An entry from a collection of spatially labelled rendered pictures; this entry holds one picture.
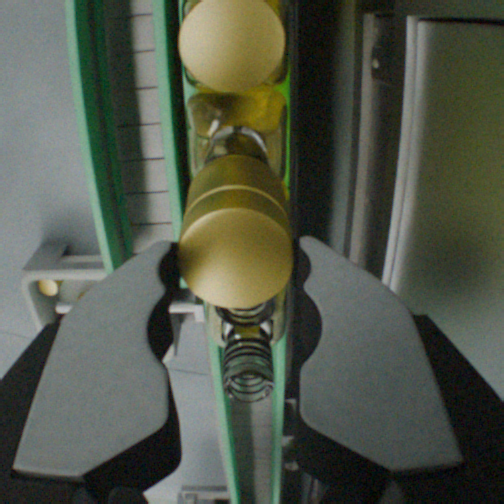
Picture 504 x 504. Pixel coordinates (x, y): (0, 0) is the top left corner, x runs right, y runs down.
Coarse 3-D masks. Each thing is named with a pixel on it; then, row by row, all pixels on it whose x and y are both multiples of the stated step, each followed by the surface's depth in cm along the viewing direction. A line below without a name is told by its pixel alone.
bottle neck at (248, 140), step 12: (228, 132) 19; (240, 132) 19; (252, 132) 20; (216, 144) 18; (228, 144) 17; (240, 144) 17; (252, 144) 17; (264, 144) 20; (216, 156) 16; (252, 156) 16; (264, 156) 18
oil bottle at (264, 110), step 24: (192, 96) 21; (216, 96) 21; (240, 96) 21; (264, 96) 21; (192, 120) 20; (216, 120) 20; (240, 120) 20; (264, 120) 20; (192, 144) 21; (192, 168) 22
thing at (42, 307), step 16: (32, 272) 54; (48, 272) 54; (64, 272) 54; (80, 272) 54; (96, 272) 54; (32, 288) 56; (64, 288) 63; (80, 288) 63; (32, 304) 56; (48, 304) 61; (48, 320) 61
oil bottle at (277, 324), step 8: (280, 296) 26; (208, 304) 27; (280, 304) 26; (208, 312) 27; (280, 312) 26; (208, 320) 27; (216, 320) 26; (272, 320) 26; (280, 320) 27; (208, 328) 28; (216, 328) 27; (272, 328) 27; (280, 328) 27; (216, 336) 27; (224, 336) 27; (272, 336) 27; (280, 336) 28; (224, 344) 27; (272, 344) 28
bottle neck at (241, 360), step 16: (240, 336) 24; (256, 336) 24; (224, 352) 24; (240, 352) 23; (256, 352) 23; (272, 352) 25; (224, 368) 23; (240, 368) 22; (256, 368) 22; (272, 368) 23; (224, 384) 22; (240, 384) 23; (256, 384) 23; (272, 384) 22; (240, 400) 23; (256, 400) 23
